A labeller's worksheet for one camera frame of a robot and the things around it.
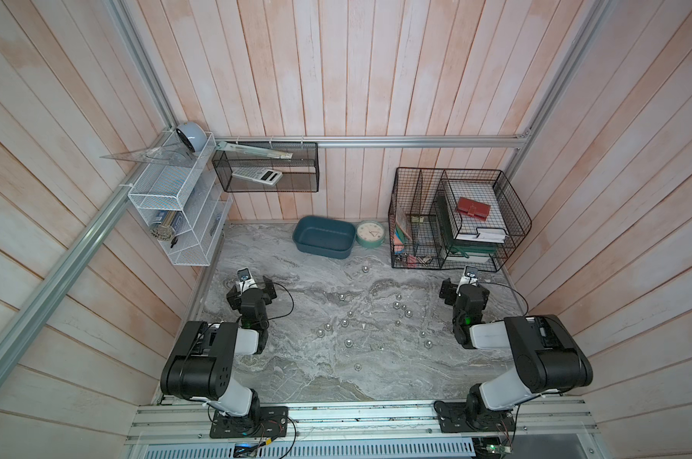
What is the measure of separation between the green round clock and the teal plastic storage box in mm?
30

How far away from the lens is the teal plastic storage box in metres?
1.11

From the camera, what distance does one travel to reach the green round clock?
1134 millimetres
